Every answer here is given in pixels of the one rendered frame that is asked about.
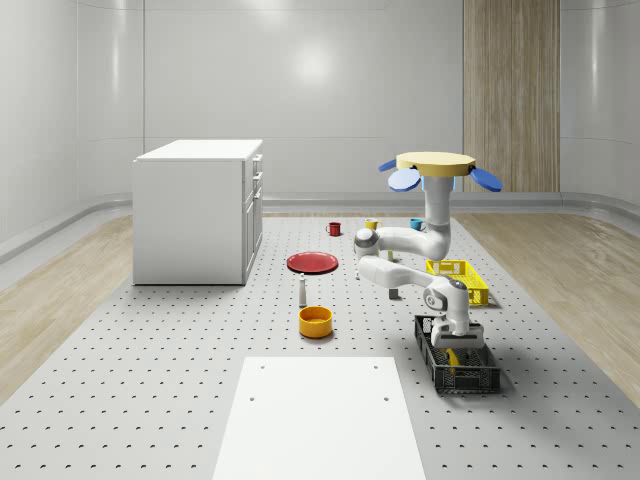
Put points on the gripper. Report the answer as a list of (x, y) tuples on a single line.
[(457, 341)]

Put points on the banana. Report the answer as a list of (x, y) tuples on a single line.
[(454, 359)]

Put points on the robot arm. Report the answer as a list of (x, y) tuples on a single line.
[(435, 210)]

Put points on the dark grey basket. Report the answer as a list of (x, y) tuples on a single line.
[(470, 382)]

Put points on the yellow basket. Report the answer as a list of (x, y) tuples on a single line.
[(475, 282)]

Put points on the grey cube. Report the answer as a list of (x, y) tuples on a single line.
[(394, 294)]

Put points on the yellow box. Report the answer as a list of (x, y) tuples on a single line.
[(394, 256)]

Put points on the blue mug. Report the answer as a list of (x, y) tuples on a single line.
[(416, 224)]

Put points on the yellow bowl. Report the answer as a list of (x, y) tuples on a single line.
[(315, 325)]

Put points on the yellow mug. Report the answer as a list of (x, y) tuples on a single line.
[(371, 224)]

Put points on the white board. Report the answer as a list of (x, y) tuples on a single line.
[(320, 420)]

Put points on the small white bottle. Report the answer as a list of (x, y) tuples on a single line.
[(302, 292)]

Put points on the red plate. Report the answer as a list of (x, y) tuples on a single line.
[(312, 262)]

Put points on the red mug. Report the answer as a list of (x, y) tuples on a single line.
[(334, 229)]

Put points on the drone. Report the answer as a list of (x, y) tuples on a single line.
[(435, 165)]

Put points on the white cabinet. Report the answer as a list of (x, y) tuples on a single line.
[(190, 220)]

